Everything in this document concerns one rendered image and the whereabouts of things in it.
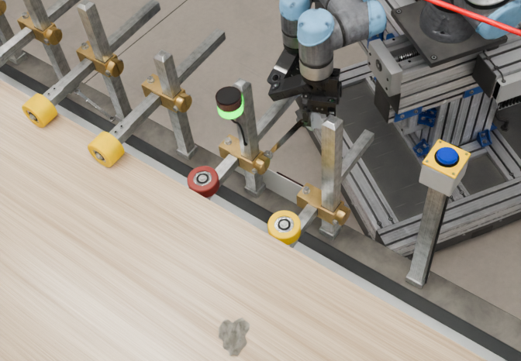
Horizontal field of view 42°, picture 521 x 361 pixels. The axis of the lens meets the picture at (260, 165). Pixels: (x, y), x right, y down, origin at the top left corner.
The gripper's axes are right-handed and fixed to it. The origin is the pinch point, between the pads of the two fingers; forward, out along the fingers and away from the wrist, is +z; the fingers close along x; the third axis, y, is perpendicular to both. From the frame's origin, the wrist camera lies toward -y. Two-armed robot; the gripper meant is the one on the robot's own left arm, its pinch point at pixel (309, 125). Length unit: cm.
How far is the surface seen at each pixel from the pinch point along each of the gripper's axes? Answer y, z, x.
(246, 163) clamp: -16.5, 13.0, -5.3
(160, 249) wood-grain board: -28.4, 8.8, -36.9
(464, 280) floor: 50, 100, 19
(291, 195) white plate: -4.8, 25.8, -4.6
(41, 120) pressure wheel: -72, 3, -9
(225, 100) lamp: -17.1, -15.8, -8.9
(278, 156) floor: -30, 99, 60
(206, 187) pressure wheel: -22.7, 8.2, -17.8
